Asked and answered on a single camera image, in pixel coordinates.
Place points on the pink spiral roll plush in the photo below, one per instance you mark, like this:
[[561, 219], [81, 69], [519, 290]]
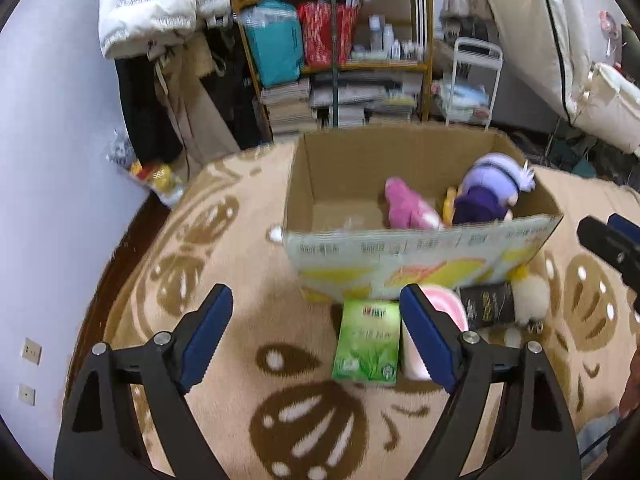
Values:
[[433, 319]]

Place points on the black booklet with gold print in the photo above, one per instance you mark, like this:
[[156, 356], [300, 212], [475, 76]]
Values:
[[488, 305]]

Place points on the white metal cart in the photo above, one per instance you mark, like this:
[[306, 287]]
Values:
[[466, 92]]

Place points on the wall socket upper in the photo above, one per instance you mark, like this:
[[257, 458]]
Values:
[[31, 351]]

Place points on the teal storage bag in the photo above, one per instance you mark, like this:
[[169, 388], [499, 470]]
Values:
[[275, 37]]

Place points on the red patterned bag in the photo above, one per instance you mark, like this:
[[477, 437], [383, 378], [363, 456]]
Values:
[[315, 21]]

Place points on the wall socket lower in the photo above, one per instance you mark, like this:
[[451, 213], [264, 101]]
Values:
[[27, 394]]

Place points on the white fluffy yellow plush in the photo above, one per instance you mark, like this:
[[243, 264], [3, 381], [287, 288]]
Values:
[[531, 297]]

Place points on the person's right hand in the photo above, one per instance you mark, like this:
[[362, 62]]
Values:
[[631, 396]]

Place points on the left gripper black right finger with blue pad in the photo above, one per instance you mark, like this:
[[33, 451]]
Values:
[[533, 437]]

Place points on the purple haired plush doll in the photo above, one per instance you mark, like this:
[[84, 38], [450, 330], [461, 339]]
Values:
[[491, 188]]

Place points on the stack of books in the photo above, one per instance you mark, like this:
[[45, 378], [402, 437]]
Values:
[[288, 109]]

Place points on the printed cardboard box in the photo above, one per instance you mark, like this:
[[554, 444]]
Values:
[[371, 210]]

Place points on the wooden shelf unit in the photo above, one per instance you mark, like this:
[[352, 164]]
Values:
[[388, 74]]

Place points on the cream quilted bedding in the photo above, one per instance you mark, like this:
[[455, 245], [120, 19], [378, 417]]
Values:
[[547, 44]]

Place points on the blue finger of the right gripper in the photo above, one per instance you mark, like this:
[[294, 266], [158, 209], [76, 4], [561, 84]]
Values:
[[625, 227]]

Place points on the snack bag by wall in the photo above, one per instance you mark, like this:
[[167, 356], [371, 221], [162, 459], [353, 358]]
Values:
[[157, 177]]

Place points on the pink plush toy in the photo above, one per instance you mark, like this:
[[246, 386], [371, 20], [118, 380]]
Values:
[[407, 210]]

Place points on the green tissue pack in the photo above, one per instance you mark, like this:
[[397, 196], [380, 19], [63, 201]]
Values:
[[368, 343]]

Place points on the wall socket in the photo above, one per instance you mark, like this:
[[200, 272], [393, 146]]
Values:
[[27, 394], [31, 351]]

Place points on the beige hanging coat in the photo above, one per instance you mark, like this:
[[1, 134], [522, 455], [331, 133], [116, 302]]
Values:
[[199, 126]]

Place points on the beige brown patterned rug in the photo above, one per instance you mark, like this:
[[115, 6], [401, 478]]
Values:
[[268, 406]]

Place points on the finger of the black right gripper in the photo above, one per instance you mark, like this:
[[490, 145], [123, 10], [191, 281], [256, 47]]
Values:
[[614, 249]]

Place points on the white puffer jacket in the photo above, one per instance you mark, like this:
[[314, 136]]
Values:
[[130, 28]]

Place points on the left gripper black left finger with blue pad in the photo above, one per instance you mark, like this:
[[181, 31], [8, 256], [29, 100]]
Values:
[[100, 437]]

